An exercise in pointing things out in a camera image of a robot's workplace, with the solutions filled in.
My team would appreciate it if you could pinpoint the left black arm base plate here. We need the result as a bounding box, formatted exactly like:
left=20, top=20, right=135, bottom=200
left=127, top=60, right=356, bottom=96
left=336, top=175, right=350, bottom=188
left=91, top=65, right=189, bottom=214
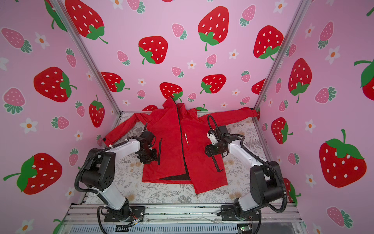
left=100, top=206, right=146, bottom=222

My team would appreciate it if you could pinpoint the aluminium corner post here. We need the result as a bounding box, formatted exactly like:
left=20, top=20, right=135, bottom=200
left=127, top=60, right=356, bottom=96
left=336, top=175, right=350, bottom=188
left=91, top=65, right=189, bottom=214
left=254, top=0, right=312, bottom=110
left=51, top=0, right=122, bottom=116

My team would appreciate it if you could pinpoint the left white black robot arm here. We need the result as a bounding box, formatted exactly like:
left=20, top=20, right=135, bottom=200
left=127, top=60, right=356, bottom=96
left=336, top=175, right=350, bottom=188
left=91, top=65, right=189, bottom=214
left=74, top=127, right=161, bottom=234

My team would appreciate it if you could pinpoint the red zip-up jacket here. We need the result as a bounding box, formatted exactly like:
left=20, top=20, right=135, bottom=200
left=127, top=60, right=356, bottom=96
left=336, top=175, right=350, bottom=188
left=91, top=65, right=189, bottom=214
left=103, top=96, right=258, bottom=195

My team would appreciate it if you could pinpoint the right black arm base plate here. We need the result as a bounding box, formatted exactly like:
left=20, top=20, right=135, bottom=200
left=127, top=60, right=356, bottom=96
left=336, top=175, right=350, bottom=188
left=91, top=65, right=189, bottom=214
left=217, top=205, right=260, bottom=221

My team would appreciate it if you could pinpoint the right aluminium corner post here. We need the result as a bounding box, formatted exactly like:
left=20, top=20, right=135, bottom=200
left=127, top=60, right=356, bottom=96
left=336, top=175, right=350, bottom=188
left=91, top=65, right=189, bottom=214
left=254, top=0, right=312, bottom=110

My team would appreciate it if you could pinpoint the left aluminium corner post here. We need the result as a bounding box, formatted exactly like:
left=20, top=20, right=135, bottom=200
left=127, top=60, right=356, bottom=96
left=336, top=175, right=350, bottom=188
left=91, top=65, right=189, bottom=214
left=51, top=0, right=122, bottom=116

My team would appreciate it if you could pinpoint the floral patterned table mat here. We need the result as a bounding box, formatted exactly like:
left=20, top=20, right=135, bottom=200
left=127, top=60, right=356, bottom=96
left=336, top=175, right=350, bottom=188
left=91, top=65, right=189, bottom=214
left=84, top=112, right=284, bottom=204

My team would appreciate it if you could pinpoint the aluminium front rail frame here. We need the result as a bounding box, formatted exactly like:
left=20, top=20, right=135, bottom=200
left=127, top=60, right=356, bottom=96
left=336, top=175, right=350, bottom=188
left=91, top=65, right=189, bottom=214
left=57, top=203, right=308, bottom=234

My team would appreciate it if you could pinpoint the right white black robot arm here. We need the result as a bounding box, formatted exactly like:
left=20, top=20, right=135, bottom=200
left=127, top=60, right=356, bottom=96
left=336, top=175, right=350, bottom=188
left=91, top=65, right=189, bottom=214
left=205, top=115, right=287, bottom=234

